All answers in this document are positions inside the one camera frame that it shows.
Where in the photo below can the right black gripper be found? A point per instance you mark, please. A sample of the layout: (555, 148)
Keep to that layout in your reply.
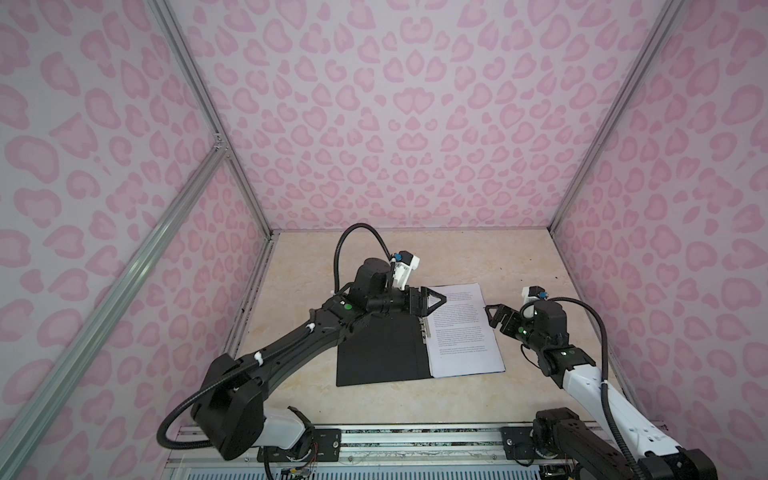
(512, 317)

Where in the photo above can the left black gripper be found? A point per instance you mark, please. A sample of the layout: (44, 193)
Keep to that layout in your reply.
(422, 309)

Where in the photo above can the paper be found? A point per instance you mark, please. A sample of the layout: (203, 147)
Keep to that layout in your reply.
(460, 341)

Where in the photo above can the black file folder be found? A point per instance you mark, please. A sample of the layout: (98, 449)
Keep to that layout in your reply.
(384, 347)

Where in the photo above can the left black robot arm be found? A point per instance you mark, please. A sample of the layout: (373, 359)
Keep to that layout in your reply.
(231, 411)

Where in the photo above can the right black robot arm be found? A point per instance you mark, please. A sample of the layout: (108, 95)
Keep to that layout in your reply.
(636, 448)

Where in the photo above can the metal folder clip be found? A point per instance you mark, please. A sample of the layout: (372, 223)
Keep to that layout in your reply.
(425, 330)

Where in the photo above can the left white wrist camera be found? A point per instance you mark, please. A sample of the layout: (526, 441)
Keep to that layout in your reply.
(403, 263)

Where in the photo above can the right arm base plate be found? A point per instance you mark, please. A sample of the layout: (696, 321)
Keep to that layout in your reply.
(519, 447)

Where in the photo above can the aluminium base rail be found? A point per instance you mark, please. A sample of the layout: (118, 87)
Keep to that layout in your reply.
(395, 451)

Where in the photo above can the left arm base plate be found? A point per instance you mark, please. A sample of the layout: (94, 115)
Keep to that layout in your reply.
(319, 445)

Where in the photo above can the right corner aluminium post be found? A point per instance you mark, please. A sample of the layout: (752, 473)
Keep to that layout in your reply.
(656, 39)

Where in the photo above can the corner aluminium post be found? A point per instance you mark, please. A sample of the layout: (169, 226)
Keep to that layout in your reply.
(181, 51)
(656, 39)

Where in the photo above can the left corner aluminium post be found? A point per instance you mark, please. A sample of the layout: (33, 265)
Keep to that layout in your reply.
(181, 51)

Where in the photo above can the diagonal aluminium frame bar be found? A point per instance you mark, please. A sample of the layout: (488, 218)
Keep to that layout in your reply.
(39, 413)

